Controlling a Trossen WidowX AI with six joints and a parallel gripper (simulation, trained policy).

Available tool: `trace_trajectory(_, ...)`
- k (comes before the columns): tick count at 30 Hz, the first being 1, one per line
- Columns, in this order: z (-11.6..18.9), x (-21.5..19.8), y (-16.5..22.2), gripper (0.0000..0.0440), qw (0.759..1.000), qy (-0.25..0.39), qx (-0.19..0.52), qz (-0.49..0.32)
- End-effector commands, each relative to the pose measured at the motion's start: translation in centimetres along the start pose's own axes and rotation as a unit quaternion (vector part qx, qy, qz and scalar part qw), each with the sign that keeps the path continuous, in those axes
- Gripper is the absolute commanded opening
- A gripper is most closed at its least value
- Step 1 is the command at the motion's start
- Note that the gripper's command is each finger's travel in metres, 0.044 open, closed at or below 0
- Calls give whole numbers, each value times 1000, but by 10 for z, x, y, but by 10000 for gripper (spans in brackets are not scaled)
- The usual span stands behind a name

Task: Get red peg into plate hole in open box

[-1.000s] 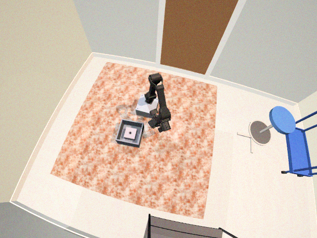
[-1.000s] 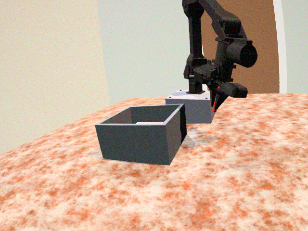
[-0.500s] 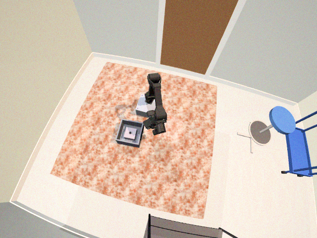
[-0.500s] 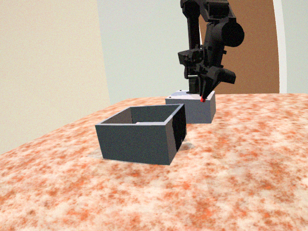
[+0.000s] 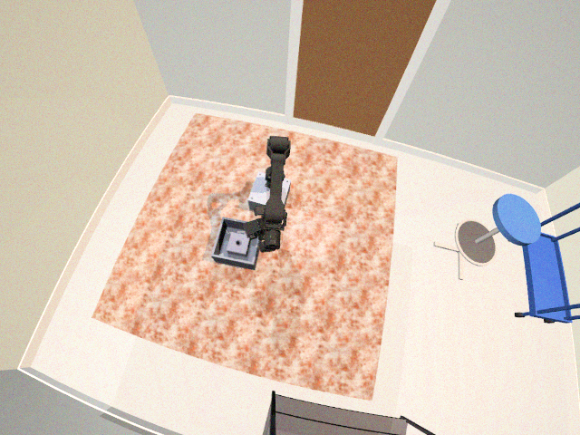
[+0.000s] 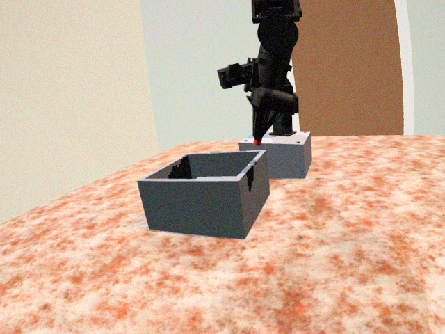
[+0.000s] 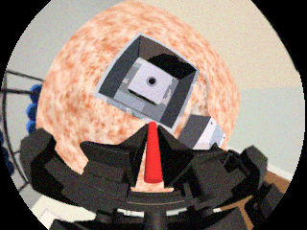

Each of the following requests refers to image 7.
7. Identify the white square plate with hole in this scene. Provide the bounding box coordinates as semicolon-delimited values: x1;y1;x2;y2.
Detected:
128;61;173;104

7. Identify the red peg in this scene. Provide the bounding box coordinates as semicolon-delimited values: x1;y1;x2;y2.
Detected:
143;122;162;184

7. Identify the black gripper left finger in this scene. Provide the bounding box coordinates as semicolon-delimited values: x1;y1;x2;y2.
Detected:
80;124;149;188

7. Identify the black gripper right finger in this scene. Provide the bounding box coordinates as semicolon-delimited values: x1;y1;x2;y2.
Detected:
157;126;226;189

